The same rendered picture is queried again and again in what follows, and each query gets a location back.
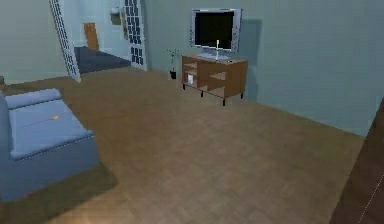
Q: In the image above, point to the small white box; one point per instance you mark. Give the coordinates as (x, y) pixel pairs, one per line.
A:
(190, 79)

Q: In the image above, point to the brown wooden shelf cabinet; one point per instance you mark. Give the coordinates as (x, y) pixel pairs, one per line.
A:
(230, 78)

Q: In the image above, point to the small potted house plant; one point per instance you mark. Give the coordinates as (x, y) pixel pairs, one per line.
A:
(173, 63)

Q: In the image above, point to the silver framed television set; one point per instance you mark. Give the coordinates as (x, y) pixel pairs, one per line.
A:
(215, 30)

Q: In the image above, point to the white glass-paned room door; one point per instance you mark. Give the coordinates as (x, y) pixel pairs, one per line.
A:
(65, 40)
(135, 33)

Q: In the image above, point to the orange-brown room door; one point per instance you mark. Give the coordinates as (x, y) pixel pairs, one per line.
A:
(91, 36)

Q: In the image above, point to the small orange object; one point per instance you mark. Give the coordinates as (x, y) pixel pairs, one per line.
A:
(55, 117)

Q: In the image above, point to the blue sofa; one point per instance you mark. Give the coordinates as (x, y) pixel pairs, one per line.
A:
(40, 133)

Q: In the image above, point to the dark brown wooden furniture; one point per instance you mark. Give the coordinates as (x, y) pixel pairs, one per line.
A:
(363, 180)

